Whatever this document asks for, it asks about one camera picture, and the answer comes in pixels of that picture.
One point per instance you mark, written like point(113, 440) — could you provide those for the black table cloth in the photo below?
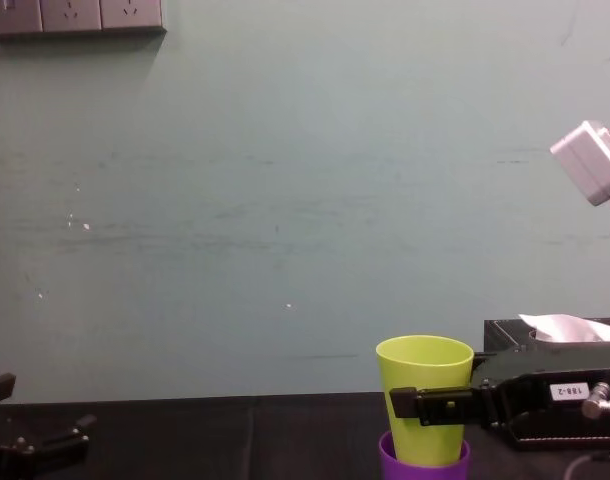
point(235, 440)

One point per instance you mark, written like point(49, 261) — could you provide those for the black leather tissue box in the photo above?
point(500, 335)

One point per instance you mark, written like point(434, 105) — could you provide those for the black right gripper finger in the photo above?
point(440, 406)
point(481, 360)

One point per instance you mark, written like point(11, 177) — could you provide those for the lime green plastic cup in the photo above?
point(425, 365)

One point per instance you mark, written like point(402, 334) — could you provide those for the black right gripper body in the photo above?
point(535, 372)

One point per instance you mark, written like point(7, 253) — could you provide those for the purple plastic cup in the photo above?
point(415, 474)

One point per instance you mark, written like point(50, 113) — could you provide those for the grey wall socket plate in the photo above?
point(131, 12)
point(71, 14)
point(12, 15)

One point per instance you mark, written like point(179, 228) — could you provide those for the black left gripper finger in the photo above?
point(60, 440)
point(0, 387)

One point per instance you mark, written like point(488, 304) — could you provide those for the white paper tissue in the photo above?
point(570, 327)

